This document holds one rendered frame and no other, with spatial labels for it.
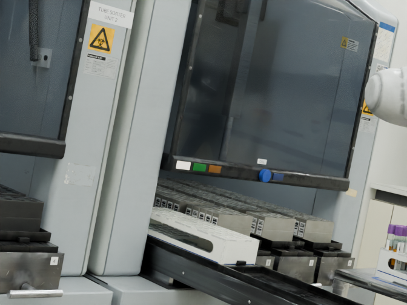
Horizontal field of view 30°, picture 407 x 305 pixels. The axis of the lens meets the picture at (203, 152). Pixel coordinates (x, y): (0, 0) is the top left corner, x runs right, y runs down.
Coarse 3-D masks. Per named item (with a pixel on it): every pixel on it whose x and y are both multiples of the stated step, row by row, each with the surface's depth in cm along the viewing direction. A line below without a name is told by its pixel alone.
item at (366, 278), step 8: (336, 272) 161; (344, 272) 160; (352, 272) 161; (360, 272) 163; (368, 272) 165; (336, 280) 161; (344, 280) 160; (352, 280) 158; (360, 280) 157; (368, 280) 156; (376, 280) 157; (384, 280) 159; (336, 288) 161; (344, 288) 160; (368, 288) 156; (376, 288) 154; (384, 288) 153; (392, 288) 152; (400, 288) 154; (344, 296) 161; (392, 296) 152; (400, 296) 151
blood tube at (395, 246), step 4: (396, 228) 160; (400, 228) 159; (396, 232) 160; (400, 232) 159; (396, 236) 160; (400, 236) 160; (396, 240) 160; (396, 244) 160; (396, 248) 160; (392, 260) 160; (396, 260) 160; (392, 264) 160; (396, 264) 160; (392, 268) 160
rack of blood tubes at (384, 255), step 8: (384, 248) 162; (384, 256) 161; (392, 256) 159; (400, 256) 158; (384, 264) 161; (376, 272) 162; (392, 272) 159; (400, 272) 158; (392, 280) 159; (400, 280) 157
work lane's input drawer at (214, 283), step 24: (144, 264) 159; (168, 264) 153; (192, 264) 148; (216, 264) 145; (240, 264) 147; (216, 288) 143; (240, 288) 138; (264, 288) 135; (288, 288) 141; (312, 288) 141
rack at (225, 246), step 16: (160, 208) 170; (160, 224) 172; (176, 224) 155; (192, 224) 157; (208, 224) 160; (176, 240) 155; (192, 240) 166; (208, 240) 162; (224, 240) 145; (240, 240) 147; (256, 240) 150; (208, 256) 147; (224, 256) 145; (240, 256) 148
